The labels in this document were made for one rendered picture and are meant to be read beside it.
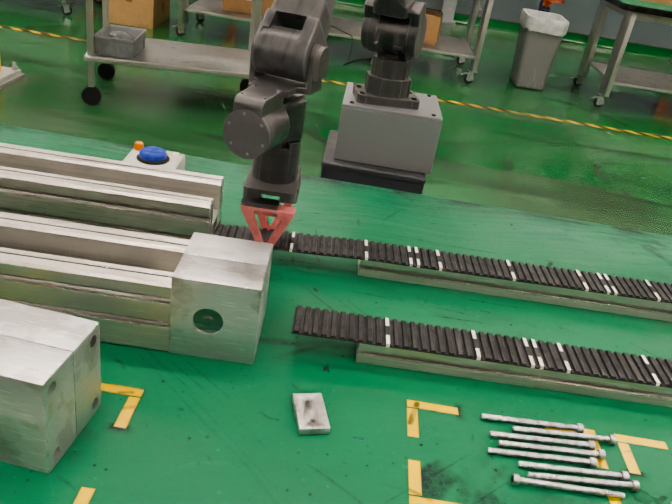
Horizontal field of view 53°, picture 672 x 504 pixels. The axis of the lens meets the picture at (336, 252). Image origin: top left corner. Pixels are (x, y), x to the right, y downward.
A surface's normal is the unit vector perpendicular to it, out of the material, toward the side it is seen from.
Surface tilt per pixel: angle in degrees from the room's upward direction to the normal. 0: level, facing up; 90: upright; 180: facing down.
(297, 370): 0
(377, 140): 90
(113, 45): 90
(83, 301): 90
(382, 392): 0
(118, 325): 90
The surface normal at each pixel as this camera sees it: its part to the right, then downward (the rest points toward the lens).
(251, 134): -0.34, 0.40
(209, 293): -0.04, 0.47
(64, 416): 0.97, 0.22
